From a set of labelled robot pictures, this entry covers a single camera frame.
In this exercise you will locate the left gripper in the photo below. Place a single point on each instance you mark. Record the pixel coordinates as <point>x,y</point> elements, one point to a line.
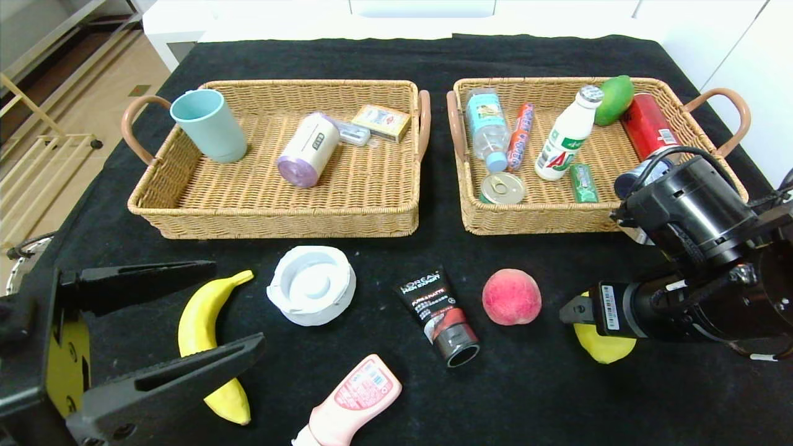
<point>38,347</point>

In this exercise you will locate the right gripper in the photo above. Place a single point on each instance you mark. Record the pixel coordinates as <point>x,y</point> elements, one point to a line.
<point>608,307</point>

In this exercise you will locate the yellow lemon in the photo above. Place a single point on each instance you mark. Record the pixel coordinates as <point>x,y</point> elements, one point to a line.
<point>604,348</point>

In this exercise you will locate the pink red peach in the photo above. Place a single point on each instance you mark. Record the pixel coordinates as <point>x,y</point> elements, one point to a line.
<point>511,297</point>

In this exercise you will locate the white round plastic container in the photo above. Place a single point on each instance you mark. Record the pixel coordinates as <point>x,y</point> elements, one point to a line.
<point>311,285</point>

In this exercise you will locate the pink squeeze bottle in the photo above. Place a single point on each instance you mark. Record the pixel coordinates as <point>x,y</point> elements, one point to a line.
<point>353,402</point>

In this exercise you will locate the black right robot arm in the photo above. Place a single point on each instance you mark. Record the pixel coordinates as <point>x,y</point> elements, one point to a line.
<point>700,210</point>

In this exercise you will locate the wicker basket holding food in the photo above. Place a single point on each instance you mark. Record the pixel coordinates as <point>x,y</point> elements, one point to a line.
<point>539,214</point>

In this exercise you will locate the wicker basket holding household items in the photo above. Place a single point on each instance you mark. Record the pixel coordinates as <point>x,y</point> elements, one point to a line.
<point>372,186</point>

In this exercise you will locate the yellow banana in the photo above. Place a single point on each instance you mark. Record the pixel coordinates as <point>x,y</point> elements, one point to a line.
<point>198,322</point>

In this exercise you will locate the green gum pack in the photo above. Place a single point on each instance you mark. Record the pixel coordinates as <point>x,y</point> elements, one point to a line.
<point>583,183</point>

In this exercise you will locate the small blue silver bottle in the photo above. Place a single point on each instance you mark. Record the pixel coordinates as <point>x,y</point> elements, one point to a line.
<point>626,184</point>

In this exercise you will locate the black face wash tube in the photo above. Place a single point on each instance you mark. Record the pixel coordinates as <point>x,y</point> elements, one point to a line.
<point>437,313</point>

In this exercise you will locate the silver tin can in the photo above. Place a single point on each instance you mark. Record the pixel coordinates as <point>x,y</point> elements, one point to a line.
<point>502,188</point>

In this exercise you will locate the grey round floor object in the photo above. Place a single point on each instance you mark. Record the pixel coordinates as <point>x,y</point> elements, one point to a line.
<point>25,248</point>

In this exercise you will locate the white milk drink bottle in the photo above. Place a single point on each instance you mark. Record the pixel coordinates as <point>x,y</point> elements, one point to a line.
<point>567,139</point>

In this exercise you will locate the orange candy tube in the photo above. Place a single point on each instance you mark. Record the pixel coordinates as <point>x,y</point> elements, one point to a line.
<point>521,133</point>

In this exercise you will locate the red drink can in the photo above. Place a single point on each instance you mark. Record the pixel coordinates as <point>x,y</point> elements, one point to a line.
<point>647,127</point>

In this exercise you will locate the water bottle with blue label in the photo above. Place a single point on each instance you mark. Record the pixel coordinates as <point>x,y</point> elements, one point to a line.
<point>486,124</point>

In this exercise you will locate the light teal plastic cup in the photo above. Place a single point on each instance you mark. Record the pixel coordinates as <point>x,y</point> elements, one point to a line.
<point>210,130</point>

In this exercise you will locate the green mango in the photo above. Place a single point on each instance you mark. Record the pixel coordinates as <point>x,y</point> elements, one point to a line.
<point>614,99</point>

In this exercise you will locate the white roll with purple end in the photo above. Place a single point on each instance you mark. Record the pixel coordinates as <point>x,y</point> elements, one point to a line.
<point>306,152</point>

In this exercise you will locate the yellow playing card box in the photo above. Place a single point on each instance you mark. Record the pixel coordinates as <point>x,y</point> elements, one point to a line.
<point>381,121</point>

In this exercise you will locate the clear plastic tool case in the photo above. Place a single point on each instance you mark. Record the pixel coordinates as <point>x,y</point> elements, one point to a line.
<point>356,133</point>

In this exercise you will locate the light wooden rack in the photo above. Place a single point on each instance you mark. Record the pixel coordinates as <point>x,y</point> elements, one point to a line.
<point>12,87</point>

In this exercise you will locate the white cabinet doors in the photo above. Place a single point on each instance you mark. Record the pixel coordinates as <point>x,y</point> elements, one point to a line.
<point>768,93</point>

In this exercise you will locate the grey metal shelf unit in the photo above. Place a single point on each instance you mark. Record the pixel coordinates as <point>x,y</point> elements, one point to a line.
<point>37,18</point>

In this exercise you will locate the white counter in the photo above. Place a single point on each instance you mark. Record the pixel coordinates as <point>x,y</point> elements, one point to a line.
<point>279,18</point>

